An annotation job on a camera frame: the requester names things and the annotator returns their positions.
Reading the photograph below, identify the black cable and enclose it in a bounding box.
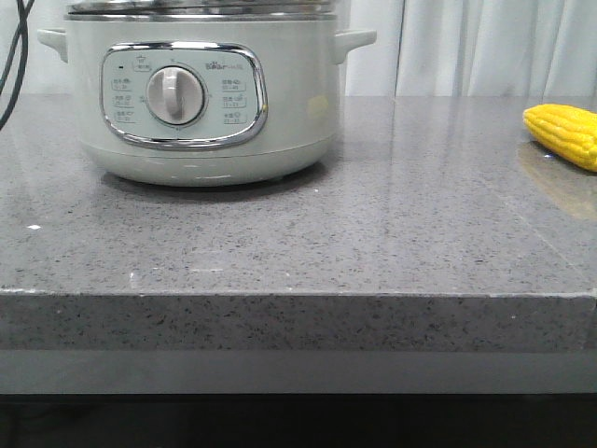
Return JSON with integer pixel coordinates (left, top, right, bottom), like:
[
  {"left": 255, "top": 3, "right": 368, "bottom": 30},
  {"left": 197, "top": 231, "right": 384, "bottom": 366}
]
[{"left": 0, "top": 0, "right": 36, "bottom": 128}]

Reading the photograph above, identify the yellow corn cob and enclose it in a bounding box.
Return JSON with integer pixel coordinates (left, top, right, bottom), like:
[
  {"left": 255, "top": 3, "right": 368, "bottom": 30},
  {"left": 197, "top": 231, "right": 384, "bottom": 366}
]
[{"left": 522, "top": 104, "right": 596, "bottom": 173}]

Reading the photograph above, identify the glass pot lid steel rim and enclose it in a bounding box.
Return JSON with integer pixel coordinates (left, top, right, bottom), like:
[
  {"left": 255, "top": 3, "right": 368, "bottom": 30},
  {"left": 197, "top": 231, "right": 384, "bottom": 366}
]
[{"left": 66, "top": 0, "right": 338, "bottom": 15}]

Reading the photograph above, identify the white pleated curtain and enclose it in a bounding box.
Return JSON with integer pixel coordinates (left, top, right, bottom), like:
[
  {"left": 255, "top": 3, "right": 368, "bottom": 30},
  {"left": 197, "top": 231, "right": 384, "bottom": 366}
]
[{"left": 0, "top": 0, "right": 597, "bottom": 99}]

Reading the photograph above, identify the pale green electric cooking pot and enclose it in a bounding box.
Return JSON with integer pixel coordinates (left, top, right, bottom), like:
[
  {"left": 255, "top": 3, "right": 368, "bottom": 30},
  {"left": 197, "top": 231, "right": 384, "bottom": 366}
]
[{"left": 37, "top": 7, "right": 377, "bottom": 187}]

